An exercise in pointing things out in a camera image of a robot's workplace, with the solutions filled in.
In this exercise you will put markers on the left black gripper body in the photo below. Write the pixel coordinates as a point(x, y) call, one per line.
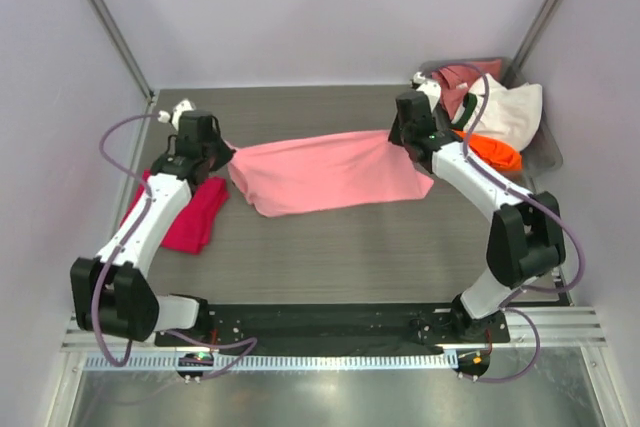
point(217, 153)

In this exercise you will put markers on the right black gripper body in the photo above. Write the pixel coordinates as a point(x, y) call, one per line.
point(399, 134)

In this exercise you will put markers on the light pink t shirt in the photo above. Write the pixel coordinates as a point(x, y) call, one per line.
point(326, 172)

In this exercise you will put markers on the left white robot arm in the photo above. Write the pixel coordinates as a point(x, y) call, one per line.
point(111, 294)

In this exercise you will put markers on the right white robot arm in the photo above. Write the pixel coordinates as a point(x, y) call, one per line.
point(525, 240)

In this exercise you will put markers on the folded magenta t shirt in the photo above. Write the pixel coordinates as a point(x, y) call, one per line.
point(192, 229)

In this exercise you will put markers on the dusty rose t shirt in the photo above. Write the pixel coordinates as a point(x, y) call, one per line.
point(456, 80)

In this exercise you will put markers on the orange t shirt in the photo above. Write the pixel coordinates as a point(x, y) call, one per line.
point(496, 154)

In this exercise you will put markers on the white t shirt green collar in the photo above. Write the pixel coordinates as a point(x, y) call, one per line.
point(511, 116)

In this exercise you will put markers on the grey plastic tray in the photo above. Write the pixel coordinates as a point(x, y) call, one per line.
point(542, 154)

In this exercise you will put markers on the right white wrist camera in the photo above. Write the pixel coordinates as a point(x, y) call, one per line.
point(429, 87)

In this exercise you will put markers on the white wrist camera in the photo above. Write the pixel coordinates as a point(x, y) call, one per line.
point(173, 116)
point(429, 87)

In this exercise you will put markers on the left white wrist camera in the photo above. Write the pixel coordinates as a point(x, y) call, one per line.
point(173, 116)

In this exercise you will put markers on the left aluminium frame post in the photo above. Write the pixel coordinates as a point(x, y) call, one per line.
point(109, 24)

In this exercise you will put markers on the aluminium frame post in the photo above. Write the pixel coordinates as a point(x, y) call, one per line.
point(539, 24)
point(109, 24)

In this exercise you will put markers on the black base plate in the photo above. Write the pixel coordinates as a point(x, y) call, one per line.
point(347, 330)

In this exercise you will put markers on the right aluminium frame post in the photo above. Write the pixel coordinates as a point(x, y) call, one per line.
point(539, 24)

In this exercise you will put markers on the white slotted cable duct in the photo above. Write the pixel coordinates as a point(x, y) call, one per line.
point(203, 361)

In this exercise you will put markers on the aluminium front rail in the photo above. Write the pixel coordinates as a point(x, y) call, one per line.
point(556, 327)

